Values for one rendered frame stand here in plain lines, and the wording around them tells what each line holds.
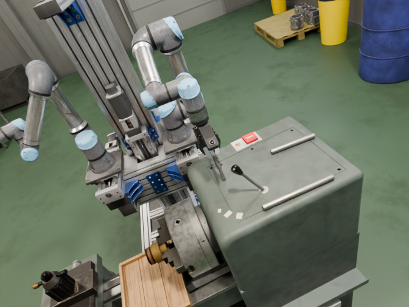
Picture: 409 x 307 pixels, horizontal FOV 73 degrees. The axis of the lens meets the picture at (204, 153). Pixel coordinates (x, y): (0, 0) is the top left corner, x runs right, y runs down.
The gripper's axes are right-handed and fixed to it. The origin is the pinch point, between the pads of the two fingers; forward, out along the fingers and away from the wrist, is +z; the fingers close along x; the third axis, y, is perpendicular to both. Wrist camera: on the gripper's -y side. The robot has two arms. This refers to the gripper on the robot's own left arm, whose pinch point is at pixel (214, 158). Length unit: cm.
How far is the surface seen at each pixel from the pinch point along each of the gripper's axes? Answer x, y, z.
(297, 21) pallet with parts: -275, 366, 102
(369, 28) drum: -241, 171, 66
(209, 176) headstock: 5.2, -1.0, 7.3
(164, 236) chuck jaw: 33.3, -10.5, 19.0
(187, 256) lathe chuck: 26.6, -25.9, 17.2
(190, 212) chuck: 18.5, -13.6, 9.1
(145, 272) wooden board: 53, -5, 44
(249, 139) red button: -19.9, 9.1, 6.1
